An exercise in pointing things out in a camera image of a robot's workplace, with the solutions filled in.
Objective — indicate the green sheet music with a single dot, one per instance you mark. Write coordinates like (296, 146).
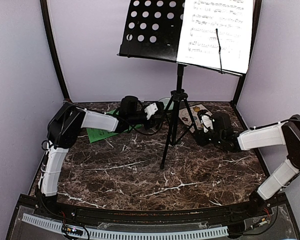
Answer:
(96, 134)

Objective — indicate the white sheet music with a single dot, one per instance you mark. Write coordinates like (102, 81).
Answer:
(217, 34)

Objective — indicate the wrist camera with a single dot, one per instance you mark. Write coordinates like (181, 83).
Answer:
(152, 108)
(205, 120)

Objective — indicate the black music stand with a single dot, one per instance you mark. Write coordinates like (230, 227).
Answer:
(152, 31)

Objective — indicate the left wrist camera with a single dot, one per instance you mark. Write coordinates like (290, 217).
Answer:
(152, 108)

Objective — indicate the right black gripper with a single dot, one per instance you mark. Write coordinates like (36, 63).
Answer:
(200, 138)

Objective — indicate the white slotted cable duct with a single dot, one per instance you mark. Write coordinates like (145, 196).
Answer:
(115, 231)

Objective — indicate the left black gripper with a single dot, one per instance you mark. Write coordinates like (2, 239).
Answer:
(153, 122)

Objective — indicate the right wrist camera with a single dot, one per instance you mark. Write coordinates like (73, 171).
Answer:
(205, 120)

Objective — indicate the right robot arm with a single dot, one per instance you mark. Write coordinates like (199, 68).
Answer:
(217, 130)

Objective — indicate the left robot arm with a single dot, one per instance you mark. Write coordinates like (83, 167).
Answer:
(64, 128)

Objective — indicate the green ceramic bowl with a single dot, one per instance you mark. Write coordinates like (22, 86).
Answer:
(166, 101)

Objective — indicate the black front rail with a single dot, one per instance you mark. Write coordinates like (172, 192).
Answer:
(221, 214)

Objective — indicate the floral square plate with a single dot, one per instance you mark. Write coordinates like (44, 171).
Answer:
(185, 116)

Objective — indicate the brown wooden metronome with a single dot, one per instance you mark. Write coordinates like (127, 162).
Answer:
(67, 101)

